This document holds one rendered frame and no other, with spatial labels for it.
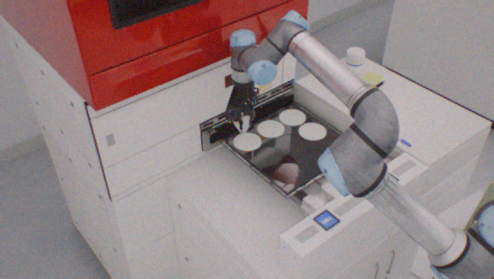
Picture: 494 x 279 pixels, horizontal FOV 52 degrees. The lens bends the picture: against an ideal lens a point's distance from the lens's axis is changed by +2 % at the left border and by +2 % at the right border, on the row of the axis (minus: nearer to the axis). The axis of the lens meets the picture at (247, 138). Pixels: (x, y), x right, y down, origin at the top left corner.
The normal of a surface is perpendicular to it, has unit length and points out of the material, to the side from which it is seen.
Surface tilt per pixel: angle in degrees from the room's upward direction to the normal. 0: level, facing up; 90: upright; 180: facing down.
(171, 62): 90
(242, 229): 0
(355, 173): 66
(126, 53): 90
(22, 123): 90
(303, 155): 0
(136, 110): 90
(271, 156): 0
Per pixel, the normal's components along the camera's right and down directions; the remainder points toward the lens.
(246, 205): 0.00, -0.76
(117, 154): 0.62, 0.50
